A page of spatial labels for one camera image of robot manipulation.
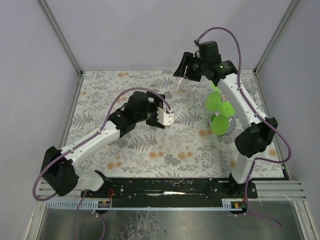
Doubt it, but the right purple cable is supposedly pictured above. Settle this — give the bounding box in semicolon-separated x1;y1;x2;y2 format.
193;26;293;228

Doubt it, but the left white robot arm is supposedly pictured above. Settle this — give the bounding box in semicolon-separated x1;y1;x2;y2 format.
40;87;173;197

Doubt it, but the floral table mat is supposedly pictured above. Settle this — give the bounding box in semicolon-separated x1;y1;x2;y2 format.
56;69;286;179

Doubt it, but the clear wine glass front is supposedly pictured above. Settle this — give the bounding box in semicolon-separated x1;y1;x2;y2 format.
164;76;187;100

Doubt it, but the chrome wine glass rack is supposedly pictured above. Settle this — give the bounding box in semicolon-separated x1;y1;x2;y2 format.
207;79;258;136

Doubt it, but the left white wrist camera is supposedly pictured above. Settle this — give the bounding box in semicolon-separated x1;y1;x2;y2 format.
157;107;175;127

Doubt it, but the green wine glass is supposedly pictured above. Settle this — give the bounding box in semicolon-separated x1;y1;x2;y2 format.
204;82;222;112
210;101;236;136

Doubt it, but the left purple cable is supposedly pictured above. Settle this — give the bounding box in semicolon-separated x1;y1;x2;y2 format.
32;87;173;240

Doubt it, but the grey cable duct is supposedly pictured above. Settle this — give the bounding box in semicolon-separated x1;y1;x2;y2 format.
46;196;246;212

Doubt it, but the green wine glass rear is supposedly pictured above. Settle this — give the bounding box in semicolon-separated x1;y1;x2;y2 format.
204;82;222;112

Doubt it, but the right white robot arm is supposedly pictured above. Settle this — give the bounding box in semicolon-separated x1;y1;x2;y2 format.
173;41;278;184

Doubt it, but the green wine glass front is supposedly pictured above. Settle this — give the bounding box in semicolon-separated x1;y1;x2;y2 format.
210;101;236;136

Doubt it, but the purple cable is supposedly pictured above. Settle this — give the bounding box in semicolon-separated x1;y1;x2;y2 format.
32;87;173;240
193;26;293;228

